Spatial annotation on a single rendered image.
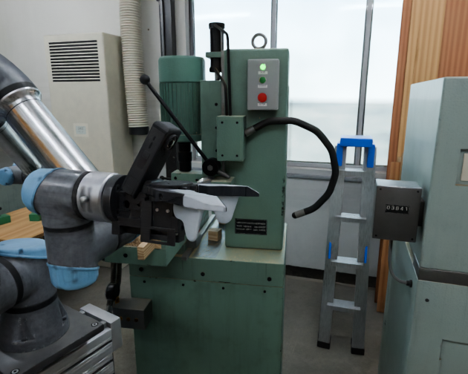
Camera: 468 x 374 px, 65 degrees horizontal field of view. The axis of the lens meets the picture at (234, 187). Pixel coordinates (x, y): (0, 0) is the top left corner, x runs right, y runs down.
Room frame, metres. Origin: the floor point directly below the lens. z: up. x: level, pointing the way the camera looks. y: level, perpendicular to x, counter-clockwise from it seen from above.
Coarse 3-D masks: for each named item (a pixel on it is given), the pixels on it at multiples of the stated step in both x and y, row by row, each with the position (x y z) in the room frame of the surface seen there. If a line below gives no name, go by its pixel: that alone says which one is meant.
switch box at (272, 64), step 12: (252, 60) 1.25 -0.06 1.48; (264, 60) 1.24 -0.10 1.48; (276, 60) 1.24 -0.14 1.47; (252, 72) 1.25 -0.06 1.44; (276, 72) 1.24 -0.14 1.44; (252, 84) 1.25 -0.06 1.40; (264, 84) 1.24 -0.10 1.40; (276, 84) 1.24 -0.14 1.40; (252, 96) 1.25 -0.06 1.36; (276, 96) 1.24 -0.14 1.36; (252, 108) 1.25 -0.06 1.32; (264, 108) 1.24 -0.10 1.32; (276, 108) 1.24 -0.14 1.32
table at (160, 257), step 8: (184, 240) 1.27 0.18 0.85; (120, 248) 1.10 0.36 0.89; (128, 248) 1.10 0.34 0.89; (136, 248) 1.09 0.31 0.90; (168, 248) 1.10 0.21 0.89; (176, 248) 1.18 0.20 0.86; (112, 256) 1.11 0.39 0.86; (120, 256) 1.10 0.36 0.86; (128, 256) 1.10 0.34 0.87; (136, 256) 1.09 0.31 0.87; (152, 256) 1.08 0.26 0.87; (160, 256) 1.08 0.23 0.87; (168, 256) 1.10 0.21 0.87; (144, 264) 1.09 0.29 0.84; (152, 264) 1.08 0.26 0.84; (160, 264) 1.08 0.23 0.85
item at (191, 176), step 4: (172, 172) 1.44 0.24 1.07; (176, 172) 1.44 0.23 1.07; (180, 172) 1.44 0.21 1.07; (184, 172) 1.44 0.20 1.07; (188, 172) 1.44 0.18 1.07; (192, 172) 1.44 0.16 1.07; (196, 172) 1.44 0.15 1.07; (200, 172) 1.44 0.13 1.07; (172, 176) 1.43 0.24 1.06; (176, 176) 1.43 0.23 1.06; (180, 176) 1.43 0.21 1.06; (184, 176) 1.43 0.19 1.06; (188, 176) 1.42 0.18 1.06; (192, 176) 1.42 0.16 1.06; (196, 176) 1.42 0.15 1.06; (200, 176) 1.42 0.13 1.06; (184, 180) 1.43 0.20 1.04; (188, 180) 1.42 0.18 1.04; (192, 180) 1.42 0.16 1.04
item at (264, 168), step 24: (264, 48) 1.31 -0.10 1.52; (240, 72) 1.32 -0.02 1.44; (288, 72) 1.31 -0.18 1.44; (240, 96) 1.32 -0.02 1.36; (288, 96) 1.32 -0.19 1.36; (264, 144) 1.30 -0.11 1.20; (240, 168) 1.32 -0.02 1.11; (264, 168) 1.30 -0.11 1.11; (264, 192) 1.30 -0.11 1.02; (240, 216) 1.31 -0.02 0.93; (264, 216) 1.30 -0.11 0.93; (240, 240) 1.31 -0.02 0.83; (264, 240) 1.30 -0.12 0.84
